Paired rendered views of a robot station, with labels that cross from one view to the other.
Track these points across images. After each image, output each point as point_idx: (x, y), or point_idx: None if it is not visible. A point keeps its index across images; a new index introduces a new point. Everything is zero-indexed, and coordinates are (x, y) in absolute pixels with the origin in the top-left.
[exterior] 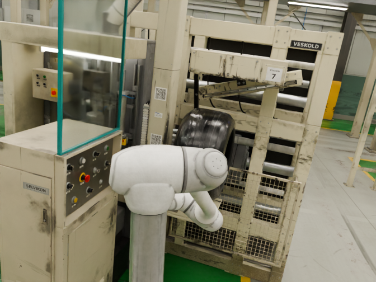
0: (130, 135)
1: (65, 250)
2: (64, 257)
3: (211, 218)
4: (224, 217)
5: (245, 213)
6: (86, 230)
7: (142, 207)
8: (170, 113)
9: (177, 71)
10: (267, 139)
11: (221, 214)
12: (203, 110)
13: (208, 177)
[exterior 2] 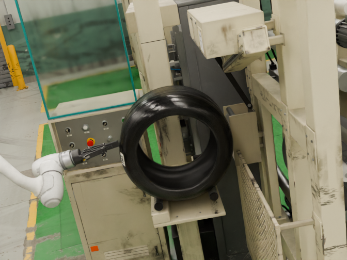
0: None
1: (71, 195)
2: (71, 199)
3: (32, 191)
4: (259, 246)
5: (265, 249)
6: (97, 188)
7: None
8: None
9: (154, 43)
10: (290, 141)
11: (51, 194)
12: (160, 89)
13: None
